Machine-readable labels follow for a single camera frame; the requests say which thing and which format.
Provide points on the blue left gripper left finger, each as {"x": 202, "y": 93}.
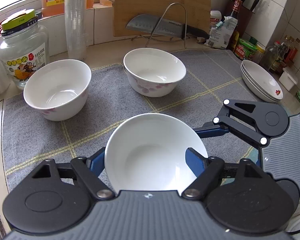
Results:
{"x": 95, "y": 163}

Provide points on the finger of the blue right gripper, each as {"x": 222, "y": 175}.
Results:
{"x": 209, "y": 129}

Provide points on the grey checked cloth mat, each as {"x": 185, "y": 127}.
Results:
{"x": 28, "y": 138}

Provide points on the knife block with knives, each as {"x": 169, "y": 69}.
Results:
{"x": 244, "y": 15}

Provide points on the white salt box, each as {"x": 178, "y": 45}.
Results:
{"x": 288, "y": 79}

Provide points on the bamboo cutting board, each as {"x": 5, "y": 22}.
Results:
{"x": 198, "y": 13}

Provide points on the white floral bowl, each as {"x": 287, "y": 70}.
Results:
{"x": 153, "y": 72}
{"x": 59, "y": 90}

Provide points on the green lidded tub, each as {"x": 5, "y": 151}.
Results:
{"x": 245, "y": 50}

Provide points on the group of condiment bottles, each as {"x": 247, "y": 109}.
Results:
{"x": 287, "y": 51}

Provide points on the stacked white plates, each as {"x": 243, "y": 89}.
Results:
{"x": 260, "y": 82}

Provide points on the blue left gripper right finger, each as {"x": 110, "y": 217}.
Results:
{"x": 195, "y": 161}

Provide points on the white seasoning bag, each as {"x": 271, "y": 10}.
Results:
{"x": 219, "y": 35}

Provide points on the dark soy sauce bottle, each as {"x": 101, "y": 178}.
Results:
{"x": 233, "y": 19}

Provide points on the yellow lidded jar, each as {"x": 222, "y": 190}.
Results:
{"x": 259, "y": 53}

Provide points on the clear glass oil bottle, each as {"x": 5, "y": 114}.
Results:
{"x": 270, "y": 56}

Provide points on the santoku kitchen knife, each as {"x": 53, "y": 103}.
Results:
{"x": 146, "y": 23}

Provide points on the metal wire rack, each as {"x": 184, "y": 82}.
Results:
{"x": 163, "y": 16}

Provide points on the plain white bowl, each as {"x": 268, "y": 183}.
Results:
{"x": 147, "y": 153}

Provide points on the glass jar yellow lid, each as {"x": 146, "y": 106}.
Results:
{"x": 25, "y": 46}

